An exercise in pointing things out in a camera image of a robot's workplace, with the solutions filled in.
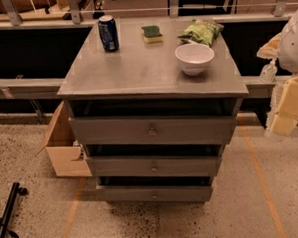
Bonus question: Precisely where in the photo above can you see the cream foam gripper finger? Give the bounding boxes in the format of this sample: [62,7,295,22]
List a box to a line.
[265,75,298,138]

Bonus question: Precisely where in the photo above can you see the white ceramic bowl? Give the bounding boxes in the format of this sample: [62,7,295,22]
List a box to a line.
[174,43,215,76]

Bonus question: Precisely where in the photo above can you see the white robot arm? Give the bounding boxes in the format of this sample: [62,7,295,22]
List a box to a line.
[257,8,298,138]

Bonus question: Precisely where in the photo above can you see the green yellow sponge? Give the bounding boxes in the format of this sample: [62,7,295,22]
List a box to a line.
[141,25,163,44]

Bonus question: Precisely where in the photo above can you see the top grey drawer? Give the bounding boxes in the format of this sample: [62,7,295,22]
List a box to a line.
[69,116,236,145]

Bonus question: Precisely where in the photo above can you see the grey drawer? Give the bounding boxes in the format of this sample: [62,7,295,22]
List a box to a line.
[86,156,221,177]
[97,185,213,203]
[69,116,236,145]

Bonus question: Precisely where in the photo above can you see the green chip bag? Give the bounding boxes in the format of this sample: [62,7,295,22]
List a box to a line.
[179,19,224,47]

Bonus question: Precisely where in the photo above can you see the grey drawer cabinet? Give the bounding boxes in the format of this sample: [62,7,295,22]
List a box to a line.
[53,12,255,211]

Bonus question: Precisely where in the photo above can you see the middle grey drawer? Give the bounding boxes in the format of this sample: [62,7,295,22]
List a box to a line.
[86,156,221,177]

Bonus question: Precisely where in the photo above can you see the bottom grey drawer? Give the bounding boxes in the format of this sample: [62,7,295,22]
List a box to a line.
[97,185,213,203]

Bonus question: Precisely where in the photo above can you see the blue soda can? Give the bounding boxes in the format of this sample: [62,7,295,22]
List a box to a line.
[98,15,119,51]

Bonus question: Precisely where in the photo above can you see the cardboard box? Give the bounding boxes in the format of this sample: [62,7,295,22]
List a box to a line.
[36,102,92,177]

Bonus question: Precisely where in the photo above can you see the metal guard railing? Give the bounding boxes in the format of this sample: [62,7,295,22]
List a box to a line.
[0,0,298,30]

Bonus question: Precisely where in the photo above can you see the black stand with cable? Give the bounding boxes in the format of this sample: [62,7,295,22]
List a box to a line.
[0,182,28,238]

